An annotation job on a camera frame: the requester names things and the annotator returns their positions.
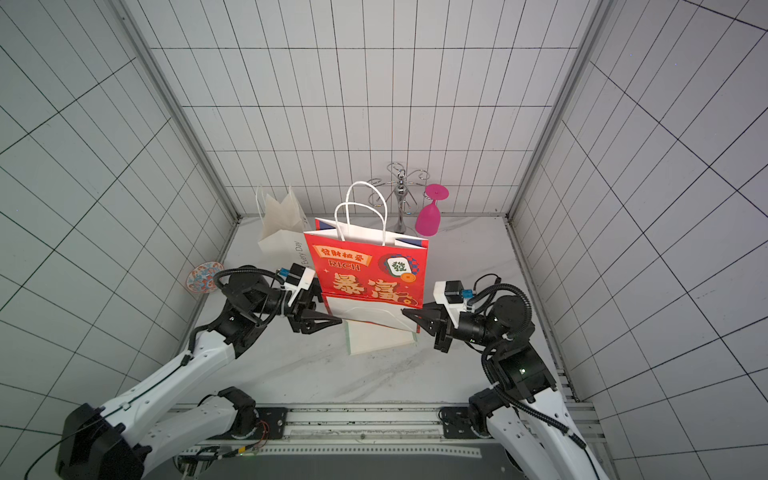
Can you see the chrome cup holder stand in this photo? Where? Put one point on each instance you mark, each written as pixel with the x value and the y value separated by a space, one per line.
pixel 400 182

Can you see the patterned ceramic bowl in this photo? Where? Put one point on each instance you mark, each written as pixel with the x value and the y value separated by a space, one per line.
pixel 200 279

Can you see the black mounting plate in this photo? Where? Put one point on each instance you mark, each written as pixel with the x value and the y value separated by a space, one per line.
pixel 262 424
pixel 462 423

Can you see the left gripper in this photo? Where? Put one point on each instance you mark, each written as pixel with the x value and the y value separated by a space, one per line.
pixel 299 319

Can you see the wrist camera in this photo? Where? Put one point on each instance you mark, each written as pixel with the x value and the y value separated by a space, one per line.
pixel 296 280
pixel 453 297

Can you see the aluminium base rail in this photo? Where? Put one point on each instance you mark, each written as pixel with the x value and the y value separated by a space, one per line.
pixel 348 429

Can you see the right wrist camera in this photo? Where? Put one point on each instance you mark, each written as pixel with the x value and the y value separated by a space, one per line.
pixel 453 297

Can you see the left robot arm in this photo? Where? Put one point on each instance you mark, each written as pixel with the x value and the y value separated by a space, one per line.
pixel 131 434

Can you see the pink plastic wine glass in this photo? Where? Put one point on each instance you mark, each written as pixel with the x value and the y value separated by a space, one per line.
pixel 429 218

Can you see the red printed paper bag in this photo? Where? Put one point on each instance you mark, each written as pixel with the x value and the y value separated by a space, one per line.
pixel 366 272

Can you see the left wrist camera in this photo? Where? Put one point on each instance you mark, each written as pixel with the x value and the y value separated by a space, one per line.
pixel 296 280

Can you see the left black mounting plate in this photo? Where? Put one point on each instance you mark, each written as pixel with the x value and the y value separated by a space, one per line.
pixel 262 424

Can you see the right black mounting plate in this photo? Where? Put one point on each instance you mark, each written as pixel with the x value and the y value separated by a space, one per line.
pixel 462 423

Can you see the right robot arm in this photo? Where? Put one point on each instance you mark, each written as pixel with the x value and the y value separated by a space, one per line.
pixel 522 408

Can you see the green Fresh paper bag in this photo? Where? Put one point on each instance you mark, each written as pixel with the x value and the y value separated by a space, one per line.
pixel 363 337

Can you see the white Happy Every Day bag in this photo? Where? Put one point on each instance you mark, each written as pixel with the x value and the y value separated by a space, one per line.
pixel 282 240

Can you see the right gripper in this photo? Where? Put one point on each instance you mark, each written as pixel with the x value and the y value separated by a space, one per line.
pixel 444 327

